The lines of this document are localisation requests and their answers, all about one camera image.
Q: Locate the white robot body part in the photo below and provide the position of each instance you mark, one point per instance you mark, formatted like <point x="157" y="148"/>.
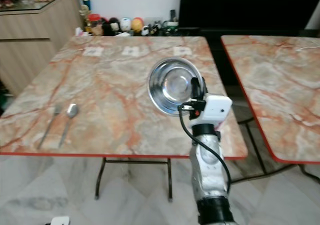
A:
<point x="60" y="220"/>

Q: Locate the silver metal fork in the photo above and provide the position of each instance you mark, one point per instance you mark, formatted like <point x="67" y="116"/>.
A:
<point x="49" y="125"/>

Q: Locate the red lidded jar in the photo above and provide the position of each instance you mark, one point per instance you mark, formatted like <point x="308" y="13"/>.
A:
<point x="94" y="21"/>

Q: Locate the white round figurine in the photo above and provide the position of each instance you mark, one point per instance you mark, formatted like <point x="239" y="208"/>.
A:
<point x="125" y="23"/>

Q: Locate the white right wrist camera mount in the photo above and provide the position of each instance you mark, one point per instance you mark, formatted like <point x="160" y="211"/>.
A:
<point x="216" y="107"/>

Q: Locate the white paper label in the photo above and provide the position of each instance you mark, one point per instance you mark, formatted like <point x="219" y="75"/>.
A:
<point x="130" y="50"/>
<point x="180" y="50"/>

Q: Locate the large black screen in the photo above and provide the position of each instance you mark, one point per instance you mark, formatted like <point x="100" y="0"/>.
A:
<point x="245" y="7"/>

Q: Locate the yellow orange round figurine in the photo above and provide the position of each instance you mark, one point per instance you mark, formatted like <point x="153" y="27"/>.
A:
<point x="137" y="24"/>

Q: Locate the round stainless steel bowl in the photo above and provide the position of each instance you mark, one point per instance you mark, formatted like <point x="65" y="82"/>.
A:
<point x="170" y="85"/>

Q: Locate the black haired figurine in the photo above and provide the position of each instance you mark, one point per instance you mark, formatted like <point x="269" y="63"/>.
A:
<point x="113" y="25"/>

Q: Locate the light wooden cabinet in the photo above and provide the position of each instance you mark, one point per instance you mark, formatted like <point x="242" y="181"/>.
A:
<point x="30" y="37"/>

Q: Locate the marble folding table red edge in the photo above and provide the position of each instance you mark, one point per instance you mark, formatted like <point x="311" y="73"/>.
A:
<point x="105" y="90"/>
<point x="280" y="85"/>

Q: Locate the silver metal spoon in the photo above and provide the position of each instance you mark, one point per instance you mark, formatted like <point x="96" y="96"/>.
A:
<point x="69" y="121"/>

